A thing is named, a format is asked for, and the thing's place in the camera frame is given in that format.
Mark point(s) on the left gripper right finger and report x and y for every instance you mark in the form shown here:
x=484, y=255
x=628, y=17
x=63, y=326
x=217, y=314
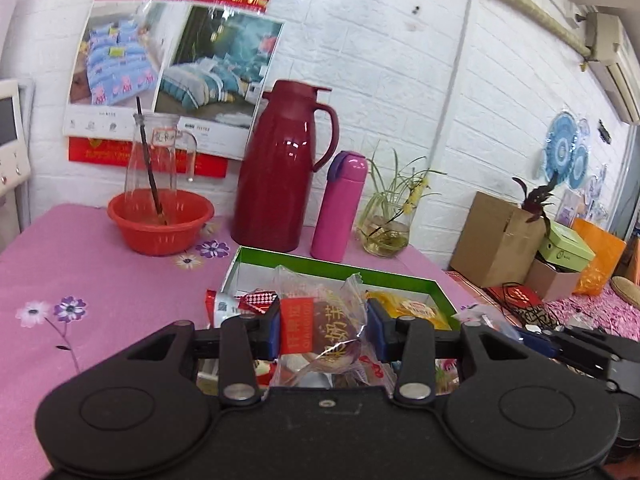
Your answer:
x=409, y=341

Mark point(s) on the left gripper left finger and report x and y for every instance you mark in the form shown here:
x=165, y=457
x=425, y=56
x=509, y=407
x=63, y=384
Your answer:
x=244, y=340

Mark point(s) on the clear orange pastry packet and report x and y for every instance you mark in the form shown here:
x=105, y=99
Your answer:
x=323, y=342

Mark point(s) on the yellow soft bread packet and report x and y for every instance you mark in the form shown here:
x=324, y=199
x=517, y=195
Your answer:
x=397, y=306

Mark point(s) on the red noodle snack packet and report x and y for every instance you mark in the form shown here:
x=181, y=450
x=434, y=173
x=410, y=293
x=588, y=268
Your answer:
x=219, y=306

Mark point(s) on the orange bag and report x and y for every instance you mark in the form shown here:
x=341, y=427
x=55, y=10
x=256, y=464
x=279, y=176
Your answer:
x=607, y=250

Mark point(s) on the green white cardboard box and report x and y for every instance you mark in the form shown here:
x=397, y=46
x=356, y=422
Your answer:
x=253, y=269

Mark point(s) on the green shoe box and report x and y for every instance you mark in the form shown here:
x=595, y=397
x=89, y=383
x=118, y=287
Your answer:
x=563, y=247

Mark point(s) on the brown cardboard box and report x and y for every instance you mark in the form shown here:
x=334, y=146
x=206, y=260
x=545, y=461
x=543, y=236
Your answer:
x=498, y=242

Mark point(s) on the glass vase with plant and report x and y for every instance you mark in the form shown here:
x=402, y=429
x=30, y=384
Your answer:
x=383, y=225

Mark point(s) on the red plastic basket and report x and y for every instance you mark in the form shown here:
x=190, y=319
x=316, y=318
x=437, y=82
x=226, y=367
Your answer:
x=149, y=233

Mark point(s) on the purple leaf plant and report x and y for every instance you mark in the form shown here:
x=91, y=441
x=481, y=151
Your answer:
x=536, y=200

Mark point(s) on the dark red thermos jug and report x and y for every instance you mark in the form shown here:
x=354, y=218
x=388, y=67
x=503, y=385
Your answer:
x=277, y=169

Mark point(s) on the pink floral tablecloth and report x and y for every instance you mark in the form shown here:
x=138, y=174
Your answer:
x=73, y=294

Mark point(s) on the glass pitcher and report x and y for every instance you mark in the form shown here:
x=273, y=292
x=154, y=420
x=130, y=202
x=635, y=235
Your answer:
x=153, y=160

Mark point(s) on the pink thermos bottle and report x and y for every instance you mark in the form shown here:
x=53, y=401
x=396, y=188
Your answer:
x=341, y=198

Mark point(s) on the white appliance with screen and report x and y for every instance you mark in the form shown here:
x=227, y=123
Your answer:
x=17, y=97

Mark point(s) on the bedding calendar poster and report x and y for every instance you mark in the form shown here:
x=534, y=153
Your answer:
x=206, y=66

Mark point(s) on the air conditioner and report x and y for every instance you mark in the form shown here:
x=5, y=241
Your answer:
x=611, y=32

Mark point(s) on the blue decorative wall plates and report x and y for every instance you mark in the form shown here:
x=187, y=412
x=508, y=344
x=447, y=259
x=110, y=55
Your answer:
x=565, y=155

